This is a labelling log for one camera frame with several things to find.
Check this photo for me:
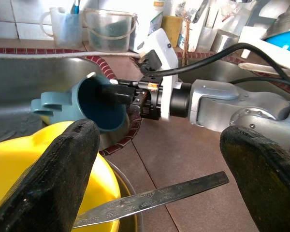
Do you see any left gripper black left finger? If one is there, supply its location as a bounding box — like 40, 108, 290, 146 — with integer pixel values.
0, 119, 101, 232

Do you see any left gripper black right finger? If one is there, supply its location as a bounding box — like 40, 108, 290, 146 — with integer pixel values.
219, 125, 290, 232

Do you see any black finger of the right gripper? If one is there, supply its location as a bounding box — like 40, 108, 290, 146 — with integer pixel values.
110, 78, 145, 87
100, 83, 136, 106

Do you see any yellow plastic bowl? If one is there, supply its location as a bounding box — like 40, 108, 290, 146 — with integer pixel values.
0, 120, 123, 232

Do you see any teal plastic cup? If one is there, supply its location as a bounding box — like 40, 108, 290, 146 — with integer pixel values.
30, 72, 129, 133

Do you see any clear plastic bucket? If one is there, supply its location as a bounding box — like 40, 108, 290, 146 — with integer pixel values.
83, 8, 139, 53

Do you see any stainless steel sink basin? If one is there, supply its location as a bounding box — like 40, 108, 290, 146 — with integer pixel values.
178, 59, 290, 99
0, 56, 137, 147

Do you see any yellow sponge block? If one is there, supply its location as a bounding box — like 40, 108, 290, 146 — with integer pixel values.
160, 15, 185, 48

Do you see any white detergent bottle yellow cap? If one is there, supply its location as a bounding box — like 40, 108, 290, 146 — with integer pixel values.
147, 0, 176, 37

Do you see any translucent toothbrush mug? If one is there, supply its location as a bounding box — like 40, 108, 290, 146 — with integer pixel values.
39, 6, 85, 48

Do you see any patterned steel spoon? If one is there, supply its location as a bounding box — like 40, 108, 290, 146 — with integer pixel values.
72, 171, 230, 229

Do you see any blue white toothbrush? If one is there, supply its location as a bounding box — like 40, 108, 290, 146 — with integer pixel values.
70, 0, 82, 15

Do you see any small steel cup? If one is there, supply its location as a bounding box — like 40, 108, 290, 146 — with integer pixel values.
211, 30, 240, 53

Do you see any white dish rack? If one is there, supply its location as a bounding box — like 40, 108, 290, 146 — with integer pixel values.
237, 25, 290, 76

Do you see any blue bowl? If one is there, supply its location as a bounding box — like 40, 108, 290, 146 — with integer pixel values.
265, 28, 290, 56

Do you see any steel mixing bowl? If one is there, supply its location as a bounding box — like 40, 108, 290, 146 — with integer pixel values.
261, 4, 290, 41

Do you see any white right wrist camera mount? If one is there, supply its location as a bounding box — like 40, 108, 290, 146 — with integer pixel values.
137, 28, 184, 122

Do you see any brown twisted rope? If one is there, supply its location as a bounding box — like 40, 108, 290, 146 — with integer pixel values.
183, 18, 193, 53

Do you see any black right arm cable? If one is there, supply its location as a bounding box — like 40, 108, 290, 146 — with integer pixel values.
139, 42, 290, 100

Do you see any white spatula handle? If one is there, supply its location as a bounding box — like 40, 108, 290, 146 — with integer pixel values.
237, 62, 290, 78

